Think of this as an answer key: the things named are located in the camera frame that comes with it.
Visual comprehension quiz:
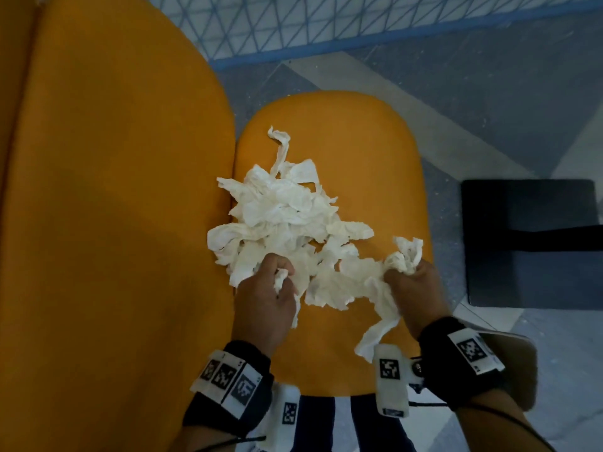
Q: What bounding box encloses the person's right hand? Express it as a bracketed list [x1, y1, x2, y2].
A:
[384, 258, 452, 344]

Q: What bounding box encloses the person's left hand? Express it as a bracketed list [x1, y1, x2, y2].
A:
[232, 252, 298, 359]

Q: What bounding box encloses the pile of white paper scraps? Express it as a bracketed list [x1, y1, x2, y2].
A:
[207, 126, 425, 364]

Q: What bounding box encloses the beige waste bin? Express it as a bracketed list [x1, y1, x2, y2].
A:
[464, 320, 539, 412]

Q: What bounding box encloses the orange upholstered chair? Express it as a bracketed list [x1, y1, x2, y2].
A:
[0, 0, 427, 452]

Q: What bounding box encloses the person's left forearm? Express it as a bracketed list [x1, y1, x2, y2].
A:
[171, 426, 251, 452]

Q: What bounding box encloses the person's right forearm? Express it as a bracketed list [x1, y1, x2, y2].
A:
[454, 388, 557, 452]

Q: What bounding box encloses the person's left leg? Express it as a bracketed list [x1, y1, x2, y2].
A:
[296, 395, 336, 452]

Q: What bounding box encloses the person's leg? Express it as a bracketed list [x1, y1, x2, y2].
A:
[296, 395, 336, 452]
[350, 395, 418, 452]

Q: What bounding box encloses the person's right leg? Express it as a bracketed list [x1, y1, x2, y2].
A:
[350, 395, 418, 452]

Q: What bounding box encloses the blue mesh fence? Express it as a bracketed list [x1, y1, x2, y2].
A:
[141, 0, 603, 72]

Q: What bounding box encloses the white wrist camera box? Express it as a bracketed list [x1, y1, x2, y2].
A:
[256, 383, 302, 452]
[372, 343, 425, 419]

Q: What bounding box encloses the white pedestal table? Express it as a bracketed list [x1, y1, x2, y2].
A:
[460, 178, 603, 310]

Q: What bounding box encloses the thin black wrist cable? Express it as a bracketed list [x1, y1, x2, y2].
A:
[188, 434, 267, 452]
[407, 401, 559, 452]

